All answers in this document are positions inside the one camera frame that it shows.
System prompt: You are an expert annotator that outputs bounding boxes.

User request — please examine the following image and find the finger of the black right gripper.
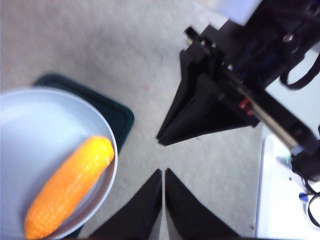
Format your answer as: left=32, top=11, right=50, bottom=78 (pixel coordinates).
left=159, top=73, right=259, bottom=147
left=156, top=41, right=211, bottom=138

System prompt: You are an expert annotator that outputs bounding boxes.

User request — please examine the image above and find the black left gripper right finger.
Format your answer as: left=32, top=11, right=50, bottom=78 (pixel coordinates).
left=164, top=167, right=243, bottom=240

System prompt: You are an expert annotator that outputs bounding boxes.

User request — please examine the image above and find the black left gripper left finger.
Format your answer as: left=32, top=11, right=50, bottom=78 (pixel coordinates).
left=87, top=168, right=163, bottom=240

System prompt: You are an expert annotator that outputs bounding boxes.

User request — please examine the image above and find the yellow-orange corn cob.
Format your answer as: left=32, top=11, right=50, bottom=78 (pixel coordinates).
left=24, top=135, right=115, bottom=240

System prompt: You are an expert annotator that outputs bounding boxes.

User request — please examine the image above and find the black cutting board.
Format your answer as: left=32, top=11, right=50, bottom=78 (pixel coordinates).
left=33, top=72, right=135, bottom=154

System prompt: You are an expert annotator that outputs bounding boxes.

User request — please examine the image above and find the blue round plate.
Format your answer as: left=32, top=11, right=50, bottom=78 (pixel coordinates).
left=0, top=86, right=119, bottom=240

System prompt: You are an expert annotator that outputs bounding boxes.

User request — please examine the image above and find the black cable loop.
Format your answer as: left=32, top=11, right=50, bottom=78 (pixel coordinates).
left=279, top=51, right=320, bottom=90

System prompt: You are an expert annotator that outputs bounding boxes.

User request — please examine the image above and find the thin black cable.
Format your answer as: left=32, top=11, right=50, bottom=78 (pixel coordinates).
left=298, top=174, right=320, bottom=227

